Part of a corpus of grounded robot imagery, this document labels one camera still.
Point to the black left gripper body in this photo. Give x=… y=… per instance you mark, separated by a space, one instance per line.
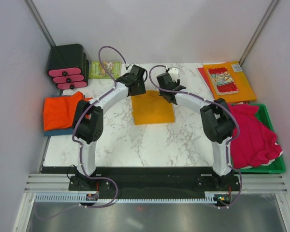
x=140 y=89

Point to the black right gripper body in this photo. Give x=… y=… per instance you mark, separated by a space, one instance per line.
x=161 y=93

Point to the yellow t shirt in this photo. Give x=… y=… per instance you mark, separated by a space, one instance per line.
x=151 y=108

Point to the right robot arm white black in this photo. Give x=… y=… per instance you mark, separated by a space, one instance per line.
x=217 y=121

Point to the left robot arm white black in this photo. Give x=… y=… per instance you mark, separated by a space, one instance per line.
x=88 y=119

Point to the red folder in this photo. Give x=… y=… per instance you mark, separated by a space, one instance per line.
x=204 y=76

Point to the green treehouse book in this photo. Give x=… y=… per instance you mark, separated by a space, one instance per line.
x=96 y=70

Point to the red yellow comic book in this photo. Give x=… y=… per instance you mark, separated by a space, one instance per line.
x=222 y=81

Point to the orange folder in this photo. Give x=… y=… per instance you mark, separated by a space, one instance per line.
x=245 y=93

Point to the black pink mini drawer unit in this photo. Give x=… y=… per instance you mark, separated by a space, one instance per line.
x=68 y=66

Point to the folded orange t shirt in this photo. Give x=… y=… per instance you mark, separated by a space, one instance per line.
x=59 y=111

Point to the folded blue t shirt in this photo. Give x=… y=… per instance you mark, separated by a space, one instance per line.
x=58 y=132

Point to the magenta t shirt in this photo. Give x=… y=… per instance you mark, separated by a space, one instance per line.
x=256 y=144

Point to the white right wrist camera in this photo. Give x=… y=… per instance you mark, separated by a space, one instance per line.
x=173 y=72

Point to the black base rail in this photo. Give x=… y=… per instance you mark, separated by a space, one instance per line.
x=159 y=182

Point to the white slotted cable duct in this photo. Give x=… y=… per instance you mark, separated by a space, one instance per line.
x=97 y=198

